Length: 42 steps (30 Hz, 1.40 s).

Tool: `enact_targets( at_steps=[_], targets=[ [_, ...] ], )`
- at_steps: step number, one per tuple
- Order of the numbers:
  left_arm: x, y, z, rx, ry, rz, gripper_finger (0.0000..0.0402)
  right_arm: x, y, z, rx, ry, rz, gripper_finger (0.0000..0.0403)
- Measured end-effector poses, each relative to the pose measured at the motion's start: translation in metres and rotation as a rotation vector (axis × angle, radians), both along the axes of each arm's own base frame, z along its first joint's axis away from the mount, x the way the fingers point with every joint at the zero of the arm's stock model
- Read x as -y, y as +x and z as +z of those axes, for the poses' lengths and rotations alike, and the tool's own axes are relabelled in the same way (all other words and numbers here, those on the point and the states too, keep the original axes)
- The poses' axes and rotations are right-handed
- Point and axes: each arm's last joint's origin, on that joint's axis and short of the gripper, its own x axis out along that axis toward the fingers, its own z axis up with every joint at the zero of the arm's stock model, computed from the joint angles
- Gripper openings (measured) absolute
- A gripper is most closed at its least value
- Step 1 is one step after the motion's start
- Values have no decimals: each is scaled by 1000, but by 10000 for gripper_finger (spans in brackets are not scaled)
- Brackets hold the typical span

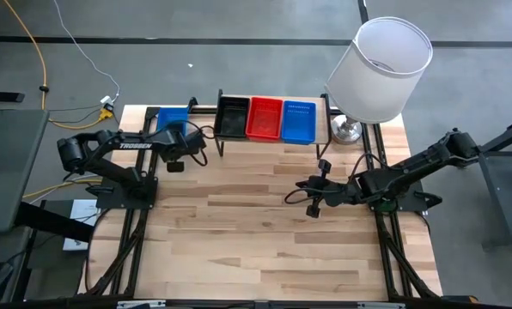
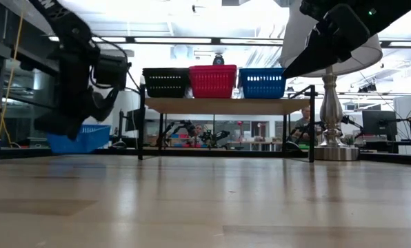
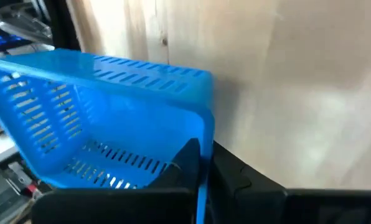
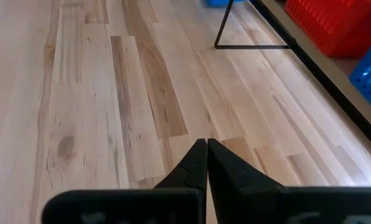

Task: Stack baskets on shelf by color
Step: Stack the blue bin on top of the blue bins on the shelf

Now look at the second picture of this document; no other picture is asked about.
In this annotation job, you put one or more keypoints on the silver lamp with white shade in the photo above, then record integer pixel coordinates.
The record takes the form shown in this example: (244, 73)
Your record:
(331, 113)

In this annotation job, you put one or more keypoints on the linear ceiling light strip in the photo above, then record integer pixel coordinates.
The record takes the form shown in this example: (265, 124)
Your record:
(171, 40)

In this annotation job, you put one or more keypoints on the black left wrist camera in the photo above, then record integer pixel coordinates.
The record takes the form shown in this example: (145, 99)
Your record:
(112, 72)

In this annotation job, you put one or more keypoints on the light wooden background table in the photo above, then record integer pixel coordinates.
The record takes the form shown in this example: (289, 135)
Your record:
(253, 142)

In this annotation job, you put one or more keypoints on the black round ceiling camera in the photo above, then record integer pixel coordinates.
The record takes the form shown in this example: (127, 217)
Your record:
(218, 59)

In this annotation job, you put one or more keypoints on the wooden shelf with black legs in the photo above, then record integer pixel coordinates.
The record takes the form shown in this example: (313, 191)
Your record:
(226, 106)

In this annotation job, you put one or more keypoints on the red plastic basket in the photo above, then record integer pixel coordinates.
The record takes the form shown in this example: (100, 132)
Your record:
(212, 86)
(212, 71)
(212, 66)

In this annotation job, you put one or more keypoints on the person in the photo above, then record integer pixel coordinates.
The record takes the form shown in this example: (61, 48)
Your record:
(303, 125)
(198, 130)

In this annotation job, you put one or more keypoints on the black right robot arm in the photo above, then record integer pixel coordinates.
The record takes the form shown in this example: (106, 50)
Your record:
(405, 7)

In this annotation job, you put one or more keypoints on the black computer monitor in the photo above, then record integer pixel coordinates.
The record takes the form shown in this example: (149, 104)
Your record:
(379, 124)
(133, 118)

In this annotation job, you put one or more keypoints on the black horizontal frame beam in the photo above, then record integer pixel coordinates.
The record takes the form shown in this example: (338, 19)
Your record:
(226, 153)

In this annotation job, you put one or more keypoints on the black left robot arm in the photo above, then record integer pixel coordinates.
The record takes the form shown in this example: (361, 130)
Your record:
(64, 24)

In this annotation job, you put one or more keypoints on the black table frame rail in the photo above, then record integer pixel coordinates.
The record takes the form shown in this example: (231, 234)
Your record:
(19, 153)
(391, 158)

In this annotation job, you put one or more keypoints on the black plastic basket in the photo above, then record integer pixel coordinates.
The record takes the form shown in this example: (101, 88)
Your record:
(165, 74)
(165, 70)
(165, 87)

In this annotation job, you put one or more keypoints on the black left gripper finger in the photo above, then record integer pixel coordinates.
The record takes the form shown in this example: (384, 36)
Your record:
(59, 125)
(100, 108)

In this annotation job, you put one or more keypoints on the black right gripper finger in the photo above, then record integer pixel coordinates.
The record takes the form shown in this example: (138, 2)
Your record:
(310, 51)
(324, 60)

